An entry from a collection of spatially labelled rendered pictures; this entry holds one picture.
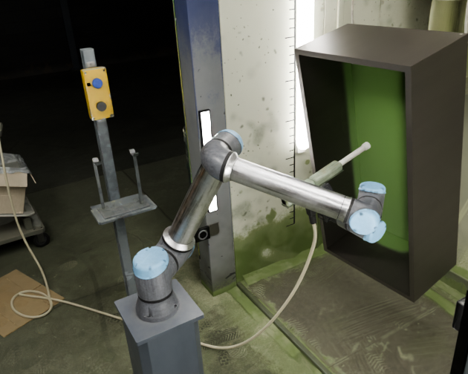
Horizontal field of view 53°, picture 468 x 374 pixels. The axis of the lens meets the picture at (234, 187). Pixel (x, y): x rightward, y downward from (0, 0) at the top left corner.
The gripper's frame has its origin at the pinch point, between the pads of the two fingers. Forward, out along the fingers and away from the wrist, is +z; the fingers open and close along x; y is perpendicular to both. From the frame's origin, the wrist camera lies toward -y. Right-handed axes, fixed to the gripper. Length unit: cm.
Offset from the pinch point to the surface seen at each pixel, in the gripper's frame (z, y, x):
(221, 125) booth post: 88, 5, 17
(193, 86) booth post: 91, -23, 10
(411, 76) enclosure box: -25, -39, 38
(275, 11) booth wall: 87, -39, 70
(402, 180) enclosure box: 5, 41, 65
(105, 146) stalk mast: 114, -8, -42
